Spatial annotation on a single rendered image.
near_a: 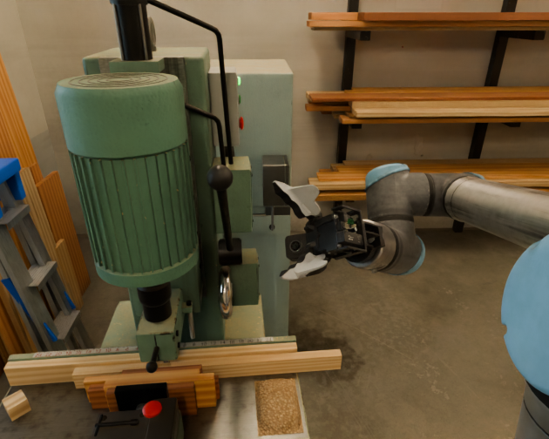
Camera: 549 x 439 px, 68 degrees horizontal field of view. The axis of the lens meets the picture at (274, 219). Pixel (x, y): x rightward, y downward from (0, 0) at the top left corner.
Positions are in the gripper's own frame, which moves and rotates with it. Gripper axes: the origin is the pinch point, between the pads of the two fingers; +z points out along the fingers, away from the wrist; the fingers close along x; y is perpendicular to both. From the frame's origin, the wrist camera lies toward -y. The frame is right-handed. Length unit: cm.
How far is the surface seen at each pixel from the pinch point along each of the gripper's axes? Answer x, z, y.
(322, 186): -84, -152, -105
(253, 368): 20.1, -18.6, -27.4
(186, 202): -5.9, 8.4, -10.6
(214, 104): -34.1, -4.0, -19.0
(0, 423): 27, 20, -56
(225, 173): -4.4, 11.6, 3.8
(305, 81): -159, -143, -102
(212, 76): -38.2, -1.2, -15.8
